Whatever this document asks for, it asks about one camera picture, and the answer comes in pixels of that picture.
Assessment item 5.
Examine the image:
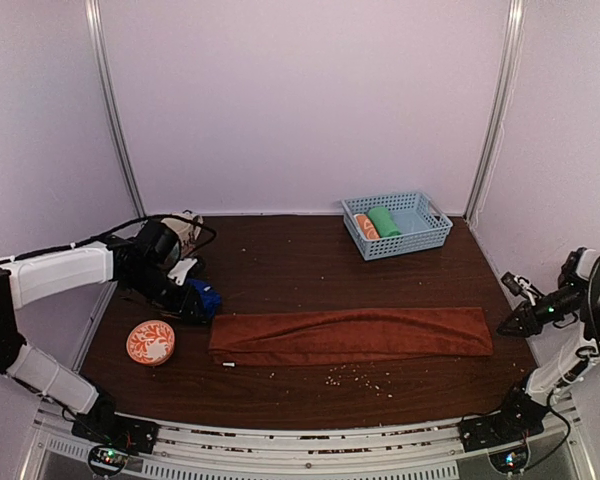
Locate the orange white rolled towel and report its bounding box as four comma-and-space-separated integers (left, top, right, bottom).
355, 214, 380, 241

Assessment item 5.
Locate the aluminium frame post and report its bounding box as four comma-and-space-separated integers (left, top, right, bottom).
464, 0, 526, 224
84, 0, 146, 217

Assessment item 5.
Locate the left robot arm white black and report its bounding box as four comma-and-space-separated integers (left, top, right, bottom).
0, 236, 209, 444

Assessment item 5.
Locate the white patterned mug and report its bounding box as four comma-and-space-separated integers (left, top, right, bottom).
161, 210, 204, 259

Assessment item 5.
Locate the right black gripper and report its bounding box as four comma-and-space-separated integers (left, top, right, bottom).
498, 282, 585, 337

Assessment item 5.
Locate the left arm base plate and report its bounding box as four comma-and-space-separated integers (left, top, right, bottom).
71, 411, 159, 455

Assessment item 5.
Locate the blue folded towel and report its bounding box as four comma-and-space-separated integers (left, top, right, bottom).
186, 278, 222, 321

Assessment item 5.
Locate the front aluminium rail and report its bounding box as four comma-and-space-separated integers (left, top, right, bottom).
19, 394, 596, 480

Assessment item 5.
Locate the left aluminium frame post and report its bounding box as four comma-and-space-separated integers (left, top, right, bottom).
84, 0, 146, 217

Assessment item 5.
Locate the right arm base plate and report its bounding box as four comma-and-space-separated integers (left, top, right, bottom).
458, 413, 544, 452

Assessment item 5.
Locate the light blue plastic basket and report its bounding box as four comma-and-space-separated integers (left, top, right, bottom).
341, 191, 453, 261

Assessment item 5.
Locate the right aluminium frame post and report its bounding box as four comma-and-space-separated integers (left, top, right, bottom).
464, 0, 526, 224

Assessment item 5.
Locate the brown towel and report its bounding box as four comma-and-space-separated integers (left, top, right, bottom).
208, 307, 494, 367

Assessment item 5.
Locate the orange patterned bowl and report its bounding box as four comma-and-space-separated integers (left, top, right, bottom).
125, 320, 175, 367

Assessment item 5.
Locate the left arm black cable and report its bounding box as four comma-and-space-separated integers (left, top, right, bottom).
74, 213, 217, 261

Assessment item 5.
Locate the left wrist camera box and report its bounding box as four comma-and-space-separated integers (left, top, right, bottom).
135, 220, 181, 268

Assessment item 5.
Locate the green rolled towel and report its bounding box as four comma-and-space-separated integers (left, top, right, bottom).
367, 206, 402, 238

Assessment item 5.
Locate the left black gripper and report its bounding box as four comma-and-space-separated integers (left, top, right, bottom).
123, 264, 207, 321

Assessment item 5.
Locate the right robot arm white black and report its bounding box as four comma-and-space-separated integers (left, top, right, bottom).
492, 247, 600, 442

